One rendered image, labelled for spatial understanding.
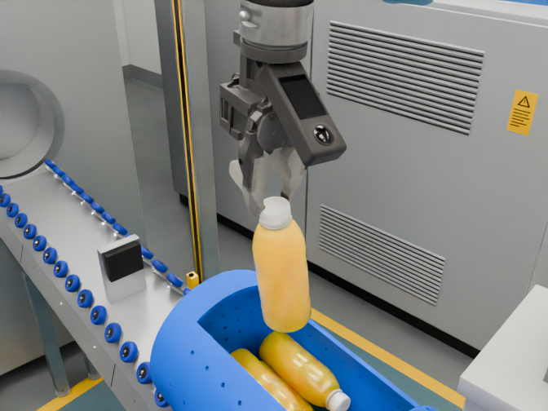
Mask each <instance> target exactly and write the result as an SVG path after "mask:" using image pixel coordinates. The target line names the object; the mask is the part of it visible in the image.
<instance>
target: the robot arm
mask: <svg viewBox="0 0 548 411"><path fill-rule="evenodd" d="M314 1H315V0H240V14H239V18H240V19H239V30H235V31H233V43H234V44H236V45H238V46H239V47H240V52H241V53H240V74H239V73H234V74H233V75H232V80H231V82H228V83H224V84H220V85H219V125H220V126H221V127H222V128H224V129H225V130H226V131H227V132H229V134H230V136H232V137H233V138H234V139H236V140H237V141H240V140H242V141H241V143H240V145H239V148H238V161H231V163H230V166H229V173H230V175H231V177H232V179H233V180H234V181H235V183H236V184H237V186H238V187H239V188H240V190H241V191H242V192H243V194H244V198H245V204H246V206H247V209H248V210H249V212H250V213H251V214H252V216H253V217H255V218H257V217H259V215H260V214H261V212H262V211H263V210H264V209H265V205H264V203H263V200H264V197H265V195H266V193H267V190H266V181H267V177H268V176H269V175H270V173H271V170H272V165H273V166H274V167H275V168H276V170H277V171H278V172H279V173H280V175H281V176H282V177H281V179H282V181H283V188H282V190H281V197H284V198H285V199H286V200H287V201H288V202H290V201H291V199H292V197H293V195H294V194H295V192H296V190H297V188H298V186H299V184H300V183H301V180H302V178H303V174H304V171H305V170H306V169H307V167H308V166H314V165H318V164H321V163H325V162H328V161H333V160H337V159H339V158H340V157H341V155H342V154H343V153H344V152H345V151H346V150H347V144H346V143H345V141H344V139H343V137H342V136H341V134H340V132H339V130H338V128H337V127H336V125H335V123H334V121H333V119H332V117H331V116H330V115H329V112H328V110H327V108H326V107H325V105H324V103H323V101H322V100H321V98H320V96H319V94H318V93H317V91H316V88H315V87H314V86H313V84H312V81H311V79H310V78H309V76H308V75H307V72H306V71H305V69H304V67H303V65H302V64H301V62H300V60H302V59H304V58H305V57H306V55H307V41H308V40H309V39H310V37H311V33H312V17H313V9H314ZM383 1H384V2H386V3H390V4H398V3H405V4H412V5H419V6H425V5H428V4H430V3H432V2H433V1H434V0H383ZM235 75H238V76H239V77H235ZM234 77H235V78H234ZM235 85H239V86H236V87H234V86H235ZM229 87H230V88H229ZM231 87H232V88H231ZM223 99H224V104H223ZM263 151H265V152H266V153H268V154H269V157H270V161H269V160H268V159H267V158H265V157H264V156H263Z"/></svg>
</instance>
